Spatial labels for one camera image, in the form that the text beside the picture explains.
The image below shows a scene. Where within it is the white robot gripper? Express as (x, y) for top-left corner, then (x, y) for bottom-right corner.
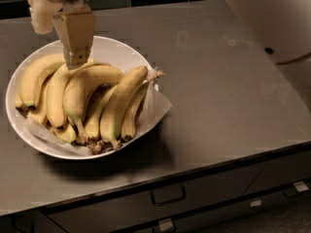
(27, 0), (95, 70)

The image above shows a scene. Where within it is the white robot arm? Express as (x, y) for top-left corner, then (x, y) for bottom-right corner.
(27, 0), (311, 69)

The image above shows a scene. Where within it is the large white bowl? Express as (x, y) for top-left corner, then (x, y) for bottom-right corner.
(6, 36), (171, 160)

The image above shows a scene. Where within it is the hidden middle yellow banana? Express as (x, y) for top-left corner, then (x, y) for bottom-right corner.
(84, 85), (117, 141)

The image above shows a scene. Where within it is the long right yellow banana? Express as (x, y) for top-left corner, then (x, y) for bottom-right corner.
(100, 66), (148, 150)

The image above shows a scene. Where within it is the white paper liner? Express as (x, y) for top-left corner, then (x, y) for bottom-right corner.
(23, 65), (171, 159)

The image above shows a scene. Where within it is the dark upper drawer front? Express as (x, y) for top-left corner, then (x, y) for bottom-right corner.
(46, 159), (265, 233)

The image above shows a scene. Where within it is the white drawer label lower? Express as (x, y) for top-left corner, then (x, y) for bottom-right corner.
(158, 218), (175, 233)

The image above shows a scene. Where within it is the white drawer label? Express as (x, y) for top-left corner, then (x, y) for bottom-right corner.
(250, 200), (261, 208)
(158, 218), (175, 233)
(294, 181), (309, 192)

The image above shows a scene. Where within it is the white drawer label middle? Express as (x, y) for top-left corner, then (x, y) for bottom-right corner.
(250, 200), (261, 208)

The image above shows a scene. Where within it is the right dark drawer front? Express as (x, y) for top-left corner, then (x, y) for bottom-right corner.
(244, 150), (311, 195)

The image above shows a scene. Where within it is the white drawer label right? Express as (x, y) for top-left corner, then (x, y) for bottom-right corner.
(294, 181), (309, 192)

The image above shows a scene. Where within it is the black upper drawer handle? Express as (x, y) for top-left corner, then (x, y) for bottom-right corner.
(150, 183), (186, 206)

